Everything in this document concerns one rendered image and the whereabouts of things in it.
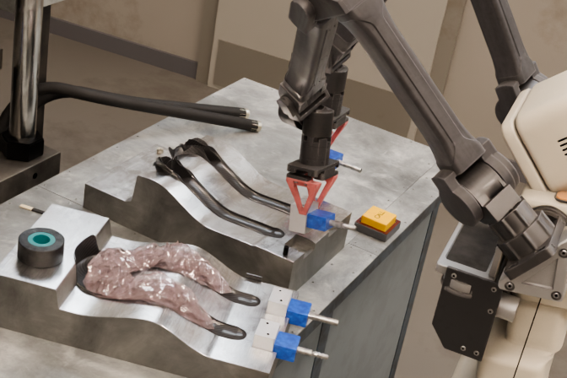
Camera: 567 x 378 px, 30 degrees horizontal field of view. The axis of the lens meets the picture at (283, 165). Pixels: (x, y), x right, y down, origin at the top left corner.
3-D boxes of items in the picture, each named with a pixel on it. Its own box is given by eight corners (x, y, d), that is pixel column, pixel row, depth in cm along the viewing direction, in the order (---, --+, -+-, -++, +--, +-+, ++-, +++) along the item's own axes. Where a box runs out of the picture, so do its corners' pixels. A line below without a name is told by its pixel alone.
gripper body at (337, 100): (302, 121, 227) (307, 89, 224) (323, 107, 236) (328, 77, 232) (328, 131, 225) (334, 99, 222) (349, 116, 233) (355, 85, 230)
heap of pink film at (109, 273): (235, 283, 198) (241, 248, 194) (210, 337, 182) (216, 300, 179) (104, 250, 201) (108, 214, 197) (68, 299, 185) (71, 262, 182)
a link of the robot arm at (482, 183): (504, 229, 159) (528, 207, 161) (461, 178, 158) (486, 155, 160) (477, 234, 168) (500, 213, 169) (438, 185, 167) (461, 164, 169)
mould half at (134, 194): (343, 247, 227) (356, 193, 221) (286, 300, 206) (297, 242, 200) (153, 166, 246) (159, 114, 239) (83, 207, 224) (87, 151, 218)
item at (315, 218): (360, 239, 204) (363, 212, 202) (348, 245, 200) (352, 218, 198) (300, 224, 210) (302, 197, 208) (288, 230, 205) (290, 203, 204)
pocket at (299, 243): (313, 258, 211) (316, 242, 210) (300, 269, 207) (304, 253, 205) (293, 249, 213) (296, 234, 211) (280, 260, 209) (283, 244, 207)
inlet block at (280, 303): (337, 327, 196) (342, 303, 194) (333, 342, 192) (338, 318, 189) (269, 310, 198) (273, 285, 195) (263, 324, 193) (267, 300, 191)
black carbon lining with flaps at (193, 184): (311, 220, 221) (320, 180, 217) (274, 251, 208) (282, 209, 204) (175, 163, 234) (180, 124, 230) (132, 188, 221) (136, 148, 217)
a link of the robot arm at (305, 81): (313, 18, 157) (364, -24, 160) (287, -8, 158) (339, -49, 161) (290, 125, 197) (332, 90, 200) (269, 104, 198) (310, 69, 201)
